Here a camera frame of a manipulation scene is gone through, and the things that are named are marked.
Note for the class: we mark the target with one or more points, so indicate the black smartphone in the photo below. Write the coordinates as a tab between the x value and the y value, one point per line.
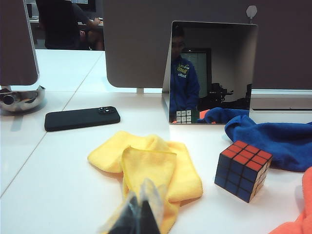
78	119

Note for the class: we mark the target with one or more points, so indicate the blue microfiber rag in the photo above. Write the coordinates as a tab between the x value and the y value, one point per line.
287	141

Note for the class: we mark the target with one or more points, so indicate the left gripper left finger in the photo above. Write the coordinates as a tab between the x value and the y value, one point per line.
126	217

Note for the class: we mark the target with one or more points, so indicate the yellow microfiber rag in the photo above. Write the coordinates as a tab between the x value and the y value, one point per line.
146	165

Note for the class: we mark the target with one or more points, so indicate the white hexagonal adhesive hook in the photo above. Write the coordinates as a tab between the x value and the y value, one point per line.
251	11

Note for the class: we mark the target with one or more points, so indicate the Rubik's cube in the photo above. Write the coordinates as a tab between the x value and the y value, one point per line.
239	175

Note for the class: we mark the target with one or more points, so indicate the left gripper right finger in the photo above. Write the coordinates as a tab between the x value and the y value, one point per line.
150	214

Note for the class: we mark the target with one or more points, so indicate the person in dark shirt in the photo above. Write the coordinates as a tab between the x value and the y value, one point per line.
58	24

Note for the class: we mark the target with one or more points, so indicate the wide grey desk partition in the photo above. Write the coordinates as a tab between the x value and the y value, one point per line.
136	48

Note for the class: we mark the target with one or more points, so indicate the orange microfiber rag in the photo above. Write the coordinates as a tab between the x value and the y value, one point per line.
304	214

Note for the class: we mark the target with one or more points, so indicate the square standing mirror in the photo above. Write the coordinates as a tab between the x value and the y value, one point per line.
219	73

